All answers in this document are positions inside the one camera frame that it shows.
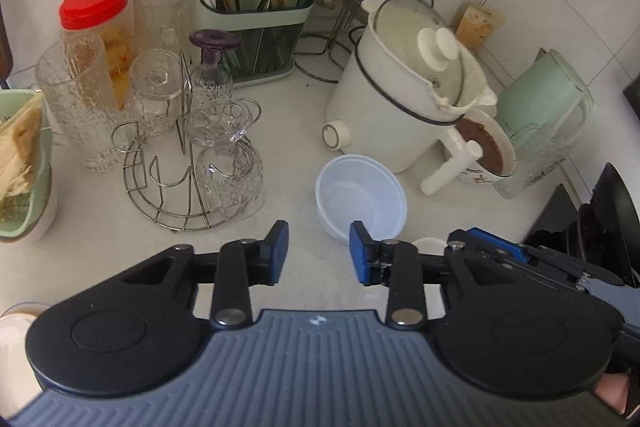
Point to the white electric cooking pot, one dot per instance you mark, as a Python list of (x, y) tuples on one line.
[(380, 107)]

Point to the person's right hand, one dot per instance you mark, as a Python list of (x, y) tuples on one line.
[(617, 394)]

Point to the translucent plastic bowl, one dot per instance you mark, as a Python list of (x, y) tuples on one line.
[(360, 199)]

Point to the red lid plastic jar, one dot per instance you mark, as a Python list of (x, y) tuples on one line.
[(112, 37)]

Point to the small white bowl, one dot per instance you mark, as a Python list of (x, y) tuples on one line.
[(429, 244)]

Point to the pale dried noodle strips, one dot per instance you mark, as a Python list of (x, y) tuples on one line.
[(20, 152)]

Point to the tall textured glass tumbler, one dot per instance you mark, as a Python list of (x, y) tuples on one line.
[(162, 17)]

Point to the green chopstick holder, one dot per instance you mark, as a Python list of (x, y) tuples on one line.
[(260, 47)]

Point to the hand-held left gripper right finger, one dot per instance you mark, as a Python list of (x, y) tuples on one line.
[(360, 257)]

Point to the white ceramic bowl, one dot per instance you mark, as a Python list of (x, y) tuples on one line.
[(46, 207)]

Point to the large textured glass mug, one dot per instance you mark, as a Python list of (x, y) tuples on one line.
[(75, 107)]

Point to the clear cut glass cup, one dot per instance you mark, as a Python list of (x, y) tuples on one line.
[(156, 89), (230, 179), (220, 122)]

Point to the printed mug with brown contents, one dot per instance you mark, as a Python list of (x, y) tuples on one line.
[(492, 152)]

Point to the green colander basket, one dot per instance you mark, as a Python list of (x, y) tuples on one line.
[(42, 147)]

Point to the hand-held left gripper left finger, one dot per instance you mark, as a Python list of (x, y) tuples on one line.
[(278, 252)]

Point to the purple foot glass goblet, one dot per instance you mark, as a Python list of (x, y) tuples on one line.
[(212, 62)]

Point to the textured glass cup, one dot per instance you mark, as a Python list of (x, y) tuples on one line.
[(530, 162)]

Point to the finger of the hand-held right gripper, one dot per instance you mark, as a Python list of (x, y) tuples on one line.
[(500, 251), (540, 274)]

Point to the pale green pitcher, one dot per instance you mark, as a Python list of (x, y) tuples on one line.
[(545, 92)]

